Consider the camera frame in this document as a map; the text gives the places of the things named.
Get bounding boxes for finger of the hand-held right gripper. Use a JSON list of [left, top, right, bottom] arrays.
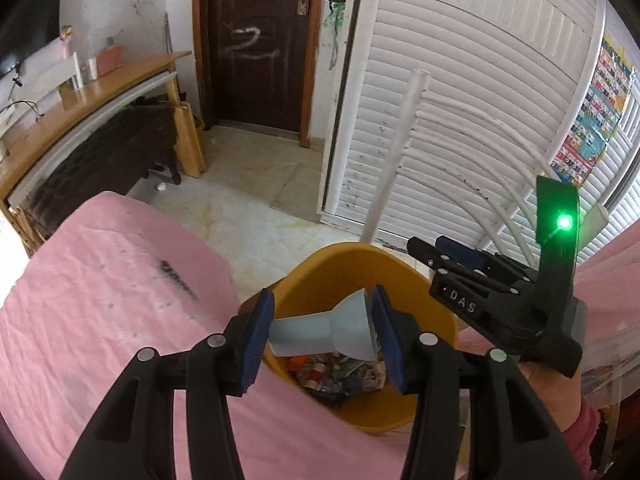
[[407, 236, 531, 328], [435, 235, 538, 289]]

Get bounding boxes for yellow plastic bin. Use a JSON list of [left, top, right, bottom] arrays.
[[260, 242, 460, 435]]

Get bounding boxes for white plastic chair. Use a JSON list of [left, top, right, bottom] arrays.
[[359, 69, 608, 261]]

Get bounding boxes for green hanging string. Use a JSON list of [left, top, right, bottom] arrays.
[[325, 2, 347, 68]]

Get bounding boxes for grey plastic funnel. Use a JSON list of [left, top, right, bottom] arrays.
[[267, 287, 381, 362]]

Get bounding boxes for white louvered wardrobe door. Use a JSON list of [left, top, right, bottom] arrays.
[[320, 0, 640, 256]]

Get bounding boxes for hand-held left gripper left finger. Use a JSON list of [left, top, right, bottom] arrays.
[[59, 290, 276, 480]]

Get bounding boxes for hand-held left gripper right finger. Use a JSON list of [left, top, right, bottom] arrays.
[[371, 284, 583, 480]]

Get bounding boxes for white desktop shelf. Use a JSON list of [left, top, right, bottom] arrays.
[[12, 52, 85, 98]]

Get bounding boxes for colourful wall chart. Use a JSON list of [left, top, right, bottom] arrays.
[[552, 35, 635, 187]]

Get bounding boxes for pink bed sheet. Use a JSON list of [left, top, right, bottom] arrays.
[[0, 191, 416, 480]]

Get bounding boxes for salmon pink box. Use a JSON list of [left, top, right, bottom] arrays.
[[96, 45, 125, 72]]

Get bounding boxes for dark brown door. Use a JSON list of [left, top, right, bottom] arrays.
[[192, 0, 323, 148]]

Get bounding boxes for pink sheer fabric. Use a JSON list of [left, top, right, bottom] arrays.
[[575, 230, 640, 396]]

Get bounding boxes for black desk cable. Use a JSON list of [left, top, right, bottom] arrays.
[[0, 100, 43, 121]]

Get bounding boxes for blue snack packet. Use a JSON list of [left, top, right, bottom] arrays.
[[344, 374, 383, 397]]

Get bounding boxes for wooden desk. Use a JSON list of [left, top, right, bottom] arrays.
[[0, 51, 206, 241]]

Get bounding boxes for person's right hand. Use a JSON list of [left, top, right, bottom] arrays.
[[515, 357, 583, 433]]

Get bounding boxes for dark tufted bench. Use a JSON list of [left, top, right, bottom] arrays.
[[27, 95, 183, 226]]

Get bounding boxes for black wall television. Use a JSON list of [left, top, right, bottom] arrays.
[[0, 0, 63, 78]]

